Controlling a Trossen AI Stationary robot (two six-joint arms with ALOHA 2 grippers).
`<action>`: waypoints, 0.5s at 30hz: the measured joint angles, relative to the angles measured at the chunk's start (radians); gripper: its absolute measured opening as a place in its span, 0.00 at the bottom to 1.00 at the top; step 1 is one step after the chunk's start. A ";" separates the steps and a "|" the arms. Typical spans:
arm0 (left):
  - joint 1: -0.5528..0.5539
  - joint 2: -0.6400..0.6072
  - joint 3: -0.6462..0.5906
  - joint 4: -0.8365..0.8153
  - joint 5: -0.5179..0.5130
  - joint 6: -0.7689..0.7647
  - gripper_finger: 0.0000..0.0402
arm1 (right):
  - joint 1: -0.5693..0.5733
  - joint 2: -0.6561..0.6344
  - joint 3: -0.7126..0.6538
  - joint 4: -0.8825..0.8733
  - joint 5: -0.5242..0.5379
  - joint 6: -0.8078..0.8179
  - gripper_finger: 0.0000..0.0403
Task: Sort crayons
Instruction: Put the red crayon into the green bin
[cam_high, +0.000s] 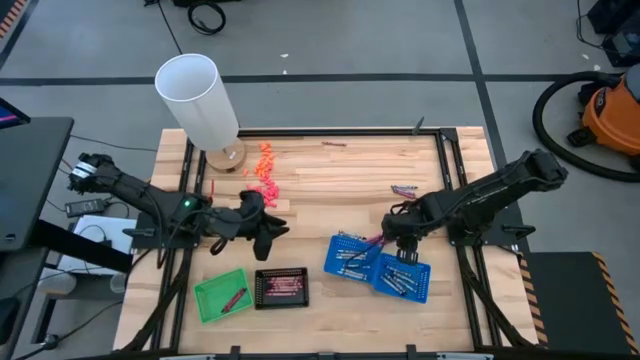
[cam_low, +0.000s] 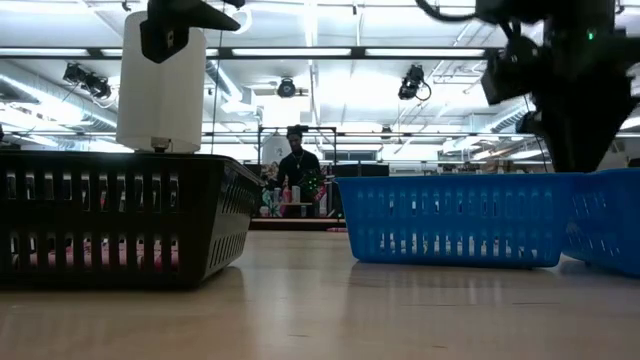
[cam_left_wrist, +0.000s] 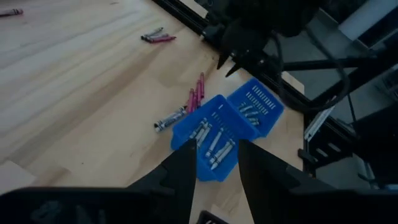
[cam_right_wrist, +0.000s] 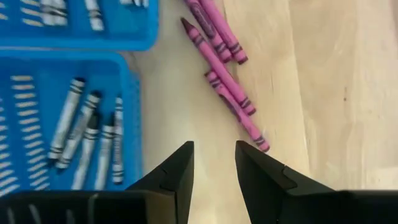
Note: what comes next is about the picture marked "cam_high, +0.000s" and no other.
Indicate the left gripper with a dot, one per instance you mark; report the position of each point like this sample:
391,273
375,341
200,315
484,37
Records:
240,215

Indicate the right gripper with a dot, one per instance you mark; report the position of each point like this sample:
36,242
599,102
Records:
405,225

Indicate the black plastic basket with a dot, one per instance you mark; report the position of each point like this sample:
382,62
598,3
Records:
261,302

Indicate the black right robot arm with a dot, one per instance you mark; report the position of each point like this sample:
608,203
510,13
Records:
500,190

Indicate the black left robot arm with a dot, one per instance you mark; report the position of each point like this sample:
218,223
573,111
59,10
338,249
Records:
145,197

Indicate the blue plastic basket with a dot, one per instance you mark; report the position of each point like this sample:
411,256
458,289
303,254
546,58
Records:
331,262
417,292

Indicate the orange foam earplug pile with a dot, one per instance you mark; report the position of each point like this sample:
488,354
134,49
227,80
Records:
264,162

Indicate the thin red strip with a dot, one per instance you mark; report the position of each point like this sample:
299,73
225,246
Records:
212,189

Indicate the green plastic basket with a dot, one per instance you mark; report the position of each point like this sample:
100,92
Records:
210,295

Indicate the white lamp with wooden base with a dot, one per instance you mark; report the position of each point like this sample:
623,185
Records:
195,100

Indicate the white box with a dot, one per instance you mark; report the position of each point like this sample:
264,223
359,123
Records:
112,230

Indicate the clear plastic cup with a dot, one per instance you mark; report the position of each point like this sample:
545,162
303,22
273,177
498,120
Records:
118,283

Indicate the black mat with hazard stripes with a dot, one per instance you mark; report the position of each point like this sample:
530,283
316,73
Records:
570,300
10,17

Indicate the orange shop vacuum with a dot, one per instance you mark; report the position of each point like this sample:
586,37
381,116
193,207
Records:
537,120
610,117

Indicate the black power adapter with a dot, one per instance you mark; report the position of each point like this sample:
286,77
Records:
85,206

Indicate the white round container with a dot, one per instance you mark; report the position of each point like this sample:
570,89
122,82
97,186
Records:
55,282

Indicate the black floor plug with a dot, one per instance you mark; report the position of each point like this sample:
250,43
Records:
50,341

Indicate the black desk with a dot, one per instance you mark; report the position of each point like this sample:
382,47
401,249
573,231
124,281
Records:
30,165

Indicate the computer monitor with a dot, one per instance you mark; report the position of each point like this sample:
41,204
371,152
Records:
7,115

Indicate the black equipment case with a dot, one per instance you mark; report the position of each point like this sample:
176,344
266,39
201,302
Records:
622,47

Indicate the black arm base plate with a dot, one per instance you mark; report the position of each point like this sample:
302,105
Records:
495,241
145,242

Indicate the black aluminium table frame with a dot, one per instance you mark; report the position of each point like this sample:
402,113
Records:
300,133

